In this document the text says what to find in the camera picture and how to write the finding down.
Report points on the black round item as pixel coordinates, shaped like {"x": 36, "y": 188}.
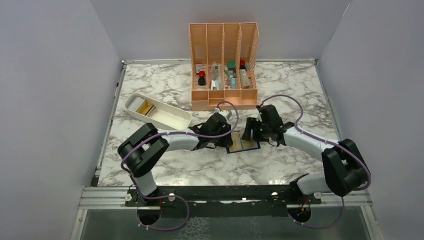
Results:
{"x": 201, "y": 81}

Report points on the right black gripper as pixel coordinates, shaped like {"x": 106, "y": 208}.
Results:
{"x": 251, "y": 123}

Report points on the white plastic tray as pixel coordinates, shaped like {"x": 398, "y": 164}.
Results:
{"x": 160, "y": 114}

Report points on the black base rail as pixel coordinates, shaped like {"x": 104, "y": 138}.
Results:
{"x": 219, "y": 201}

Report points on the black leather card holder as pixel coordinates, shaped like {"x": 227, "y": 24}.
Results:
{"x": 258, "y": 147}

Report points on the orange desk organizer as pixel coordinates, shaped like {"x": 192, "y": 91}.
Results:
{"x": 212, "y": 46}

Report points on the green cap item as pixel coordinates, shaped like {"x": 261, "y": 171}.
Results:
{"x": 231, "y": 64}

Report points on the grey stapler box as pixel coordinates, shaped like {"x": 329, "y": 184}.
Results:
{"x": 245, "y": 81}

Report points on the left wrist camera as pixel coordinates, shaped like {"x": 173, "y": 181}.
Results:
{"x": 225, "y": 113}

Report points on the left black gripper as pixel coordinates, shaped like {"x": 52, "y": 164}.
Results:
{"x": 225, "y": 142}

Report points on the gold credit card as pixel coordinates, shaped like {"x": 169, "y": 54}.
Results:
{"x": 238, "y": 144}

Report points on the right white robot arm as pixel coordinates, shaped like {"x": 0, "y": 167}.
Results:
{"x": 344, "y": 169}

